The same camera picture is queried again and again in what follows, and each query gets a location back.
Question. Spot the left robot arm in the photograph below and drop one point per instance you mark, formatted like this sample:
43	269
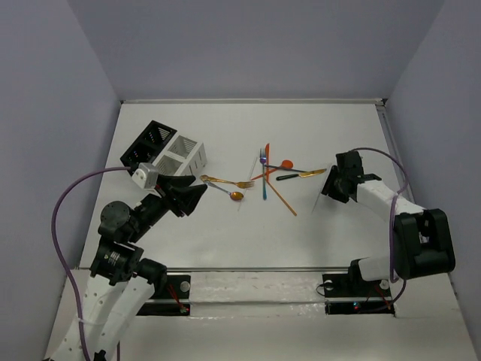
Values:
120	278

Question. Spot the black utensil container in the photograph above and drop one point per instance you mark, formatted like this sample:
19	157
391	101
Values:
148	145

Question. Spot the white utensil container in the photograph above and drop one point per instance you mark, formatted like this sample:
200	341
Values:
181	156

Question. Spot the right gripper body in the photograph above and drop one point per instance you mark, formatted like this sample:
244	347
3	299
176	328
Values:
340	178

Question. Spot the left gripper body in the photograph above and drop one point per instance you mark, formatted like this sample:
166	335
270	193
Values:
173	198

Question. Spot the white chopstick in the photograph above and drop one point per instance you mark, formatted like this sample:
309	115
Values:
250	175
322	184

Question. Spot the iridescent metal spoon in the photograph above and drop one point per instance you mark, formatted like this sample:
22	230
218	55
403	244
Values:
234	196

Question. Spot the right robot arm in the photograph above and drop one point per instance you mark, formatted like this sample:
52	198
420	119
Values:
420	242

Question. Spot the metal rail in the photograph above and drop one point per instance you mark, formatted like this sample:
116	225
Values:
375	101
259	269

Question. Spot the gold ornate fork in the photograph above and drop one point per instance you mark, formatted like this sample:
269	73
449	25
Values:
240	184

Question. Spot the orange chopstick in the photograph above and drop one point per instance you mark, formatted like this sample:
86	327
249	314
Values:
291	209

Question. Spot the metal rail back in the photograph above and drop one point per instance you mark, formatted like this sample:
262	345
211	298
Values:
375	101

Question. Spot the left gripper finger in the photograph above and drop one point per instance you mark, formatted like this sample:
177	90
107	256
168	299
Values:
166	181
188	197

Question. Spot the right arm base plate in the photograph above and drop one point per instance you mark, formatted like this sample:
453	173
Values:
344	296

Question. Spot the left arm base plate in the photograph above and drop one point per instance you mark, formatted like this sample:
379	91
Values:
172	300

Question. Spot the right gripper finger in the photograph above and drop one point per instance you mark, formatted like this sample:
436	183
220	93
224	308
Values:
340	194
329	187

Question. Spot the orange plastic knife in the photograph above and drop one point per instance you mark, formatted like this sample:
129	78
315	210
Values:
267	156

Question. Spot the metal rail front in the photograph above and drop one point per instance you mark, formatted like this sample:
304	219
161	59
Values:
259	269

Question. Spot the orange plastic spoon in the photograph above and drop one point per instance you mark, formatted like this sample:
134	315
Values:
285	165

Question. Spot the gold knife black handle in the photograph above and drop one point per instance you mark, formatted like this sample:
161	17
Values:
301	174

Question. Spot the iridescent blue purple fork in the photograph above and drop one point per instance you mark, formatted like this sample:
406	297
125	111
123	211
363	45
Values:
263	161

